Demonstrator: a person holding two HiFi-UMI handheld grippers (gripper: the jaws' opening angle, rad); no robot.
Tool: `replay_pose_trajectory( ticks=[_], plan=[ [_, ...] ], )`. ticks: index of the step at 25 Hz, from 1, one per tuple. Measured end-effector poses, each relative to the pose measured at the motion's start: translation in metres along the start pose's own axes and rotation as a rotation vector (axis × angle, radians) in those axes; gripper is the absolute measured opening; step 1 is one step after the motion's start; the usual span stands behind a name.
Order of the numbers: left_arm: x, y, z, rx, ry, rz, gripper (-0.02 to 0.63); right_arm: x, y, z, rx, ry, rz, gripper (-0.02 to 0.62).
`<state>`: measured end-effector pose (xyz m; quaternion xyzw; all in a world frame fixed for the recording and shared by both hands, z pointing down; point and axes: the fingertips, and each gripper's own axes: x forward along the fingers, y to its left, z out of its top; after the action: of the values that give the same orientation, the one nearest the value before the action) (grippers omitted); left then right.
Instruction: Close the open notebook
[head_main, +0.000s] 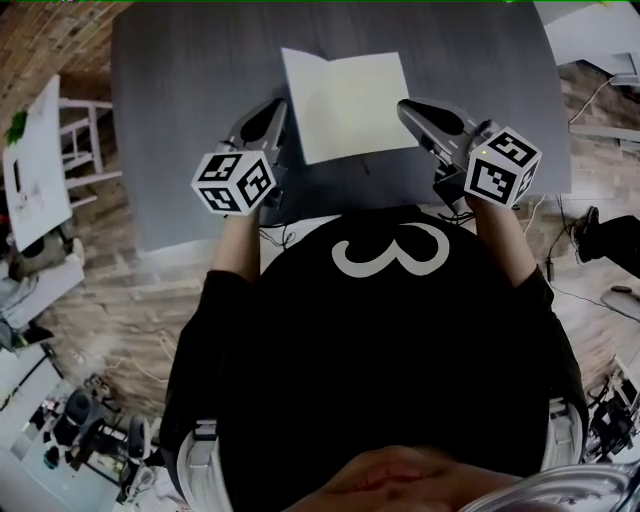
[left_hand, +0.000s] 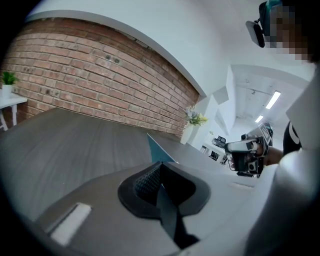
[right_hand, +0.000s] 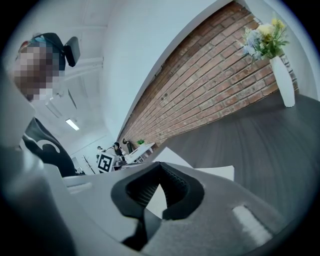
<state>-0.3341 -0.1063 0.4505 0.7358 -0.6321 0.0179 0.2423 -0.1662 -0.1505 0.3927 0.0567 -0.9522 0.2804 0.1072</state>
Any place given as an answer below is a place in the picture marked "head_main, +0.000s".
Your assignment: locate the white chair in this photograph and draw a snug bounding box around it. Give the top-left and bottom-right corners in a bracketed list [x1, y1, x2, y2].
[57, 97, 124, 209]

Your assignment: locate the black shirt with white print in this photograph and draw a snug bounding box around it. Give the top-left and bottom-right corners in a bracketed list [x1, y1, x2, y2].
[158, 204, 589, 506]

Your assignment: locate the grey office chair base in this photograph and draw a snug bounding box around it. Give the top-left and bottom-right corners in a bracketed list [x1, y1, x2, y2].
[599, 284, 640, 322]

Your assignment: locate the grey shoulder strap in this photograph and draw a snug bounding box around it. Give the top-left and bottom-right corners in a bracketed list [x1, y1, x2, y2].
[177, 419, 226, 512]
[542, 397, 586, 474]

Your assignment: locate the white low bench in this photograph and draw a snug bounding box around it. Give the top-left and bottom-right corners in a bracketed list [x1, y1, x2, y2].
[0, 249, 86, 329]

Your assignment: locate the person's left forearm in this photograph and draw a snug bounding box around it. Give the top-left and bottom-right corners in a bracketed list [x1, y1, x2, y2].
[208, 214, 261, 286]

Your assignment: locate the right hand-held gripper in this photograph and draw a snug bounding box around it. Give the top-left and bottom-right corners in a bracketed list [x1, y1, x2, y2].
[397, 98, 543, 211]

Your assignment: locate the green plant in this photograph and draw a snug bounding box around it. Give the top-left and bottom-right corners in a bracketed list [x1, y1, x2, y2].
[4, 109, 29, 147]

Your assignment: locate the silver head mount rim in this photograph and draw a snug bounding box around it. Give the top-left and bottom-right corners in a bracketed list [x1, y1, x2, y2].
[459, 462, 640, 512]

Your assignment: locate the person's chin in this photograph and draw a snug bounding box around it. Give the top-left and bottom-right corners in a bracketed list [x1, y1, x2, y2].
[299, 447, 521, 512]

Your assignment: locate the grey left shoulder strap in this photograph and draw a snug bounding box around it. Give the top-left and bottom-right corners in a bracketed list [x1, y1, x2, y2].
[177, 419, 226, 512]

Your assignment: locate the white cable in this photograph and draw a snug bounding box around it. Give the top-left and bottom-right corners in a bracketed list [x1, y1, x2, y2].
[567, 74, 617, 132]

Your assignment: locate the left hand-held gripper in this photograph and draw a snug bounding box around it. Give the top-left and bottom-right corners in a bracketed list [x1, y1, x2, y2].
[190, 98, 290, 217]

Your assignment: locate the small white table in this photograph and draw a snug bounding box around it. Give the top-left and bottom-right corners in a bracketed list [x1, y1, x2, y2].
[2, 74, 74, 252]

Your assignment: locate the blue notebook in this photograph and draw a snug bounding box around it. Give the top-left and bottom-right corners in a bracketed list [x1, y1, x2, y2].
[280, 47, 420, 166]

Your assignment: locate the person's right forearm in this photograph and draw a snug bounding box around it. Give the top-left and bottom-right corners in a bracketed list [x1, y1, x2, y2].
[469, 197, 539, 289]

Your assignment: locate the cluttered white shelving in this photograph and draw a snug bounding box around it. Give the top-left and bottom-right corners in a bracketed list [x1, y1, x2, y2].
[0, 344, 166, 512]

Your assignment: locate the white desk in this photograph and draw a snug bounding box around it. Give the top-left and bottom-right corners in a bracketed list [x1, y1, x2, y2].
[532, 0, 640, 66]

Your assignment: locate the grey right shoulder strap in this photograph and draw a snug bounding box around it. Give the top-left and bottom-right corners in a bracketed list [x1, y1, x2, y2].
[542, 397, 586, 474]

